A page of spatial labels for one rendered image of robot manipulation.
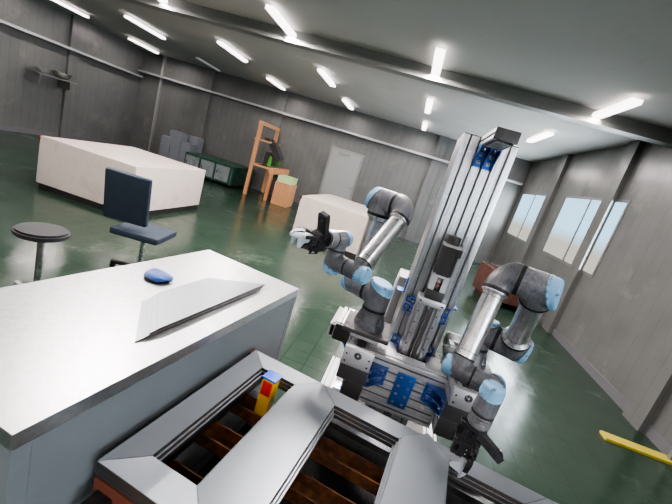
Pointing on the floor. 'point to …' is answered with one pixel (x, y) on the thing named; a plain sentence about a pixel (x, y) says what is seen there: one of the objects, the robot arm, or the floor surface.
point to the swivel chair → (132, 210)
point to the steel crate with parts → (485, 279)
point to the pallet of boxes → (171, 147)
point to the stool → (43, 232)
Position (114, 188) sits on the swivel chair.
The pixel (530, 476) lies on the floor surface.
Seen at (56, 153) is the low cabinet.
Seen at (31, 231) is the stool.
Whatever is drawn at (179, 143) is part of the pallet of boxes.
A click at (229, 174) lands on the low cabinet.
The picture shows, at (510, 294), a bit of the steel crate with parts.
